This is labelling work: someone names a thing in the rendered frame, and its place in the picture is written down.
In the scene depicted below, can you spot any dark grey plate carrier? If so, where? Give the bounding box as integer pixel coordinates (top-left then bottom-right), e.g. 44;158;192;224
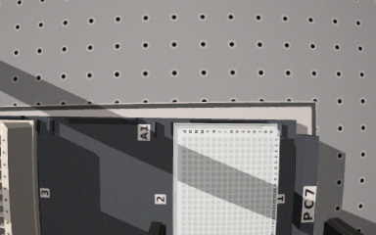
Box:
0;116;319;235

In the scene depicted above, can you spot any white multi-well plate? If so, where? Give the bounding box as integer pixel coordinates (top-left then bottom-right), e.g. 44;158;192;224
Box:
173;123;280;235

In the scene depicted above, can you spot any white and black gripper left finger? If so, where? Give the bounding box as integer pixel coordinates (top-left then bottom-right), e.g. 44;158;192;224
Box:
147;221;166;235

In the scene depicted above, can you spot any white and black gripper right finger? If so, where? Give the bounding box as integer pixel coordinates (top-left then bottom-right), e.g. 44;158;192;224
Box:
323;217;363;235

